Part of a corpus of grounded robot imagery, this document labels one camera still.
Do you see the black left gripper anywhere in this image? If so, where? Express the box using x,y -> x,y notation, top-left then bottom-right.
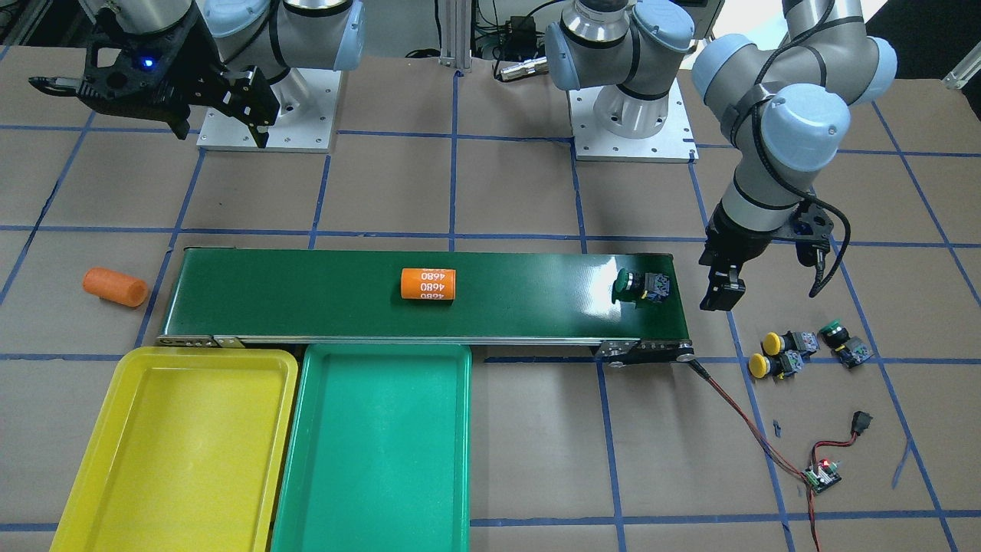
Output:
698,202 -> 798,311

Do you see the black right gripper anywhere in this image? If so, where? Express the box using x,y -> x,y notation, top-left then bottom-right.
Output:
28,9 -> 281,148

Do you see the green push button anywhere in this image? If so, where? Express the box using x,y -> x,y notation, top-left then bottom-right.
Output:
611,268 -> 673,305
819,319 -> 873,368

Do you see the plain orange cylinder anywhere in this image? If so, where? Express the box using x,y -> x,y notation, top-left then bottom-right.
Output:
83,267 -> 149,307

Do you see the orange cylinder with white print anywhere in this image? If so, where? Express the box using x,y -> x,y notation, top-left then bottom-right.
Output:
399,267 -> 457,301

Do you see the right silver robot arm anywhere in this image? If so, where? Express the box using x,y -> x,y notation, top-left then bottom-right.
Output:
28,1 -> 365,153

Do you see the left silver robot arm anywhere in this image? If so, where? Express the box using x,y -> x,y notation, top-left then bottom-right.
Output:
544,1 -> 897,311

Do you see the yellow push button upper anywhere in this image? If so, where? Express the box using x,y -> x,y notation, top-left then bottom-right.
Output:
761,331 -> 820,357

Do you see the yellow push button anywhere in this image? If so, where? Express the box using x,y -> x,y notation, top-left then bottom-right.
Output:
747,350 -> 805,380
761,331 -> 820,357

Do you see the yellow push button lower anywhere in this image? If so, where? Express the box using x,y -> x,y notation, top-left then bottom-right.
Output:
747,350 -> 805,380

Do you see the small motor controller board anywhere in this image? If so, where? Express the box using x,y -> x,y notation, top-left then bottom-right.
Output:
802,458 -> 842,494

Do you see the green conveyor belt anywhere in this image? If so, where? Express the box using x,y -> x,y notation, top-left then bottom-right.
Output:
157,248 -> 694,364

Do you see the yellow plastic tray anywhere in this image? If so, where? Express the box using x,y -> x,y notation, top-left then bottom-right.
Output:
51,348 -> 298,551

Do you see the green plastic tray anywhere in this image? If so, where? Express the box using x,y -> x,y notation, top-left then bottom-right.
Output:
271,343 -> 471,551

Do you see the red black power cable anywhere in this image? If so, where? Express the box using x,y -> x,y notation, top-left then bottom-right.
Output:
687,360 -> 867,552

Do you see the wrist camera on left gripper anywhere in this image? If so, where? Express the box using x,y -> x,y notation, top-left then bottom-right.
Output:
788,202 -> 834,270

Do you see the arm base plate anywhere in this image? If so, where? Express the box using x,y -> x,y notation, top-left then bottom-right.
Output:
568,80 -> 698,163
195,67 -> 344,154

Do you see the aluminium frame post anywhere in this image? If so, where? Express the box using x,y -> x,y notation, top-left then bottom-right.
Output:
435,0 -> 474,74

